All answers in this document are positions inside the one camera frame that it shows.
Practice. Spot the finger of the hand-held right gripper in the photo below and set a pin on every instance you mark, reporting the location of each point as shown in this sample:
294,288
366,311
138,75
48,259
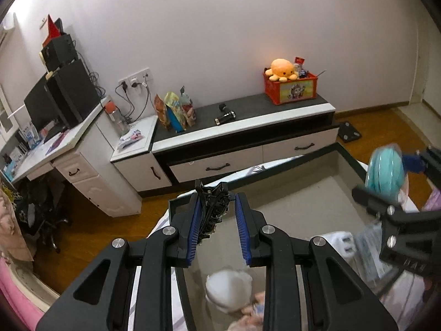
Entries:
411,163
370,201

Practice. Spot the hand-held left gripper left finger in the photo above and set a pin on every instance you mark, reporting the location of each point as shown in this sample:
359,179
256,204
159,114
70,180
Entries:
193,234

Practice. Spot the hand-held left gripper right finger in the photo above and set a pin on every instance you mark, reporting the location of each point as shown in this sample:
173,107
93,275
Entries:
242,231

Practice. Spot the teal round case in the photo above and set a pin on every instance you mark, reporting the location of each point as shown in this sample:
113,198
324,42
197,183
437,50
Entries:
386,172

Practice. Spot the black studded hair clip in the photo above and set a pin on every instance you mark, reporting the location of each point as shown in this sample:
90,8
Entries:
212,210

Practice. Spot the clear packet with label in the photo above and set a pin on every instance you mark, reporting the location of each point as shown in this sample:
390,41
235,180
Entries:
368,255

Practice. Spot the white plug adapter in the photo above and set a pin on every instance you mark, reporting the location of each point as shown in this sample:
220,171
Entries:
339,244

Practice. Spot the pink box with black rim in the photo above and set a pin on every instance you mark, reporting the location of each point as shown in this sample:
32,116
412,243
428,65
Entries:
310,200

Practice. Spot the white round-headed doll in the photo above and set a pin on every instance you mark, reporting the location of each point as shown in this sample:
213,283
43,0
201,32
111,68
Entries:
227,289

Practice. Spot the baby figurine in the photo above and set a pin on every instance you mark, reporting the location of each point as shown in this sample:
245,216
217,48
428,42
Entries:
256,308

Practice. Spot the black white TV stand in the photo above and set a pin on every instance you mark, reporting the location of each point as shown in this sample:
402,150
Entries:
241,165

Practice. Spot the black bathroom scale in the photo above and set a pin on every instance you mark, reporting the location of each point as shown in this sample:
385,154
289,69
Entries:
348,131

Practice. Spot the white side cabinet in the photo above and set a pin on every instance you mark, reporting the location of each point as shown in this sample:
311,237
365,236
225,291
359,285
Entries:
137,169

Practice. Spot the white door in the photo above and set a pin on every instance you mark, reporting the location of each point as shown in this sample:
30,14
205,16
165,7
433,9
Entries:
430,76

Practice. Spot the white desk with drawers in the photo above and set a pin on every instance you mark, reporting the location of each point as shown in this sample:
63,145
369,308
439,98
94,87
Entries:
93,186

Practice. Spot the pink white packet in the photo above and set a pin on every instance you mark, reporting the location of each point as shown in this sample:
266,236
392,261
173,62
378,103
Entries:
131,139

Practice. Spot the black flashlight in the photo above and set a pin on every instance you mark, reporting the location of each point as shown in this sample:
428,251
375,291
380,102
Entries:
224,115

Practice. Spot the yellow snack bag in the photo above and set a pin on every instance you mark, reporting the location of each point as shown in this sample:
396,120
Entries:
174,110

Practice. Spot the brown snack bag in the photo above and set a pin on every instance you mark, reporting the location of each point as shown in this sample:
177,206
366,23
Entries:
188,108

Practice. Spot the orange snack bag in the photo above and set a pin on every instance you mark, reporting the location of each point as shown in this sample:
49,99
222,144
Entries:
161,110

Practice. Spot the orange printed crate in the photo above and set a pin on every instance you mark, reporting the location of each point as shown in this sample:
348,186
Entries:
293,91

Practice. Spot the bottle with orange cap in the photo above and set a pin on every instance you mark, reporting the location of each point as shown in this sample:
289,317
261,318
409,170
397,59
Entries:
117,120

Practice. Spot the small toys in crate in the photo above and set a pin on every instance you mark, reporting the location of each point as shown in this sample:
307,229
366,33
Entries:
299,63

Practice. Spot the black office chair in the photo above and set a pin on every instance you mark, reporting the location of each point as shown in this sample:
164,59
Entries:
38,207

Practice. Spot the orange octopus plush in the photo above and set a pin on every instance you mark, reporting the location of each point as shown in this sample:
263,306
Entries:
280,69

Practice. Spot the beige padded coat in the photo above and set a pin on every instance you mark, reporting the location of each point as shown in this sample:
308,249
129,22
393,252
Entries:
13,234

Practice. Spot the black computer tower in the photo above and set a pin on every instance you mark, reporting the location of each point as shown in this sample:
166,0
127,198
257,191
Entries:
74,89

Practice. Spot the blue white box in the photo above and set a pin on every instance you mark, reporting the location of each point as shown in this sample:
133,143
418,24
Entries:
29,136

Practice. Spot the pink quilt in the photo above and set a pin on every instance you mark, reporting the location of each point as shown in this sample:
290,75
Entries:
13,303

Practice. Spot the light blue carton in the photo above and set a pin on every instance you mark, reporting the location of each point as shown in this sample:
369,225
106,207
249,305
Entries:
10,167

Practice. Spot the black computer monitor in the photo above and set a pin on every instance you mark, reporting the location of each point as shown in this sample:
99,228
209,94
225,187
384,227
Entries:
41,107

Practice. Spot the black speaker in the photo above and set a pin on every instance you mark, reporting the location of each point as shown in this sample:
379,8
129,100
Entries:
58,51

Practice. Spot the white air conditioner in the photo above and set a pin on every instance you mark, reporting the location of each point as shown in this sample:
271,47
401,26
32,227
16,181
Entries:
7,31

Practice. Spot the white wall outlet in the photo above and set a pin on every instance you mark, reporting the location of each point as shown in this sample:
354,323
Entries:
137,77

